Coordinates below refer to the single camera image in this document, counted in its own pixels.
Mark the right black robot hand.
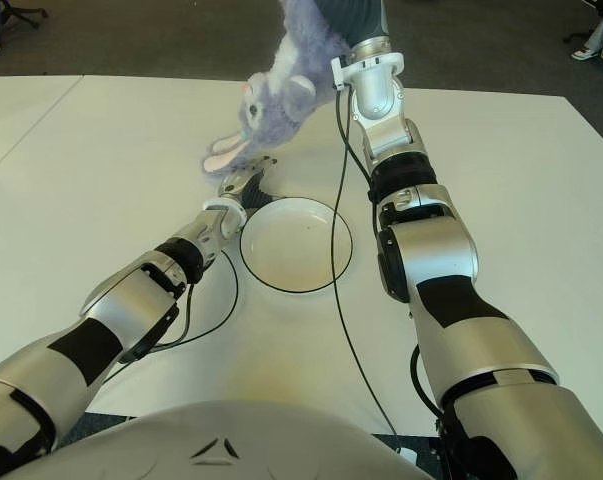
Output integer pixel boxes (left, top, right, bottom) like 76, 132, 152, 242
315, 0, 391, 51

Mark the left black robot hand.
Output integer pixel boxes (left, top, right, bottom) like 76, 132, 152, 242
218, 155, 278, 210

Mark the purple plush rabbit doll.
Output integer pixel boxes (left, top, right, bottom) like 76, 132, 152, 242
202, 0, 352, 181

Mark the white plate black rim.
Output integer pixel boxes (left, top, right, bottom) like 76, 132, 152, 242
239, 197, 355, 294

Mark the person in light trousers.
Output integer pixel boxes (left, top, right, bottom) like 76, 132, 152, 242
573, 0, 603, 61

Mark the silver robot torso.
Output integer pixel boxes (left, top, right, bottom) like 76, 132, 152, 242
45, 399, 422, 480

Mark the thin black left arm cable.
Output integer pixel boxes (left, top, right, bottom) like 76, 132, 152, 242
100, 248, 240, 384

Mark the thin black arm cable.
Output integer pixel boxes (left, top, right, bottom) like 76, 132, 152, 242
100, 248, 240, 384
329, 84, 405, 454

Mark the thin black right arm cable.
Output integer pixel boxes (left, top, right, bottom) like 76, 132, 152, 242
329, 84, 405, 454

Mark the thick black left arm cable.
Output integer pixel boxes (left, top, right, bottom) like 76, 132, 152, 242
178, 282, 195, 349

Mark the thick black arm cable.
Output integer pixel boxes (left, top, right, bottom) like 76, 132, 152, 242
409, 347, 445, 419
178, 282, 195, 349

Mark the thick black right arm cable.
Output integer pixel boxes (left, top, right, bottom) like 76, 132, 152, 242
409, 347, 445, 419

